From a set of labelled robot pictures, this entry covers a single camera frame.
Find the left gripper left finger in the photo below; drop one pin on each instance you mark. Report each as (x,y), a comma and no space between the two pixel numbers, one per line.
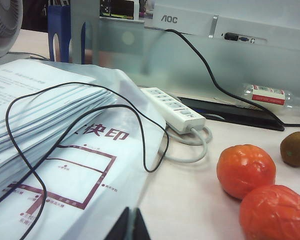
(123,226)

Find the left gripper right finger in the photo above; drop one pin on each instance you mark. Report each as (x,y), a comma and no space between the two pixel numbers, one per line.
(140,226)

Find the orange plastic mandarin fruit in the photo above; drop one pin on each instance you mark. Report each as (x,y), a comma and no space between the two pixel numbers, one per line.
(275,212)
(246,171)

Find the brown kiwi fruit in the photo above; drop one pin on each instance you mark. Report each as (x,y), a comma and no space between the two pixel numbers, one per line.
(295,150)

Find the white printed plastic bag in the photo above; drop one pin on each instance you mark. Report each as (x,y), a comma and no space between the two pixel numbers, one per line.
(90,175)

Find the white power strip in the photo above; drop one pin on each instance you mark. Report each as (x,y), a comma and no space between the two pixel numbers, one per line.
(175,110)

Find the stack of printed papers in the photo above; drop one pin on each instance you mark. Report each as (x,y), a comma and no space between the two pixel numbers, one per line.
(40,105)

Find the frosted glass desk partition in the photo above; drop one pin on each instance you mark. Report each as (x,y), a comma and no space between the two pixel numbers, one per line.
(165,65)

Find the clear bottle with red label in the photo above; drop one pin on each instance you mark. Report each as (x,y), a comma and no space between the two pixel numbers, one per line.
(270,96)

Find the blue file holder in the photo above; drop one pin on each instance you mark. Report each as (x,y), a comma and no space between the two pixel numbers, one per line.
(58,32)

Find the white desk fan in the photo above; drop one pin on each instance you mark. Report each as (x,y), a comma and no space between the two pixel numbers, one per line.
(2,27)

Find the white AOC monitor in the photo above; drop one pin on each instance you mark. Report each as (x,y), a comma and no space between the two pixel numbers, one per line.
(240,15)

